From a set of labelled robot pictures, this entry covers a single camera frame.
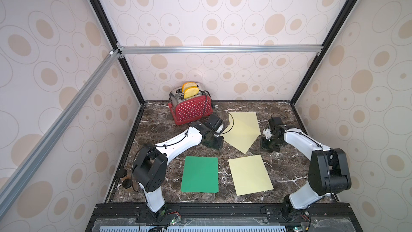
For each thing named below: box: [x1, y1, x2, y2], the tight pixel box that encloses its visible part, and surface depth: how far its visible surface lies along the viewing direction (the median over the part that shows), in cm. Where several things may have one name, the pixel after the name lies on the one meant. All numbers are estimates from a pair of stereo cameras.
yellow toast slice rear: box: [181, 81, 198, 93], surface depth 105 cm
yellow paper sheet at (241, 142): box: [221, 121, 261, 155], surface depth 102 cm
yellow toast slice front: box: [183, 86, 200, 99], surface depth 100 cm
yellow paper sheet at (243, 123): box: [228, 112, 262, 136], surface depth 111 cm
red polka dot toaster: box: [167, 85, 214, 126], surface depth 102 cm
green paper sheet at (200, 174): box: [180, 156, 219, 193], surface depth 91 cm
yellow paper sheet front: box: [227, 154, 275, 197], surface depth 87 cm
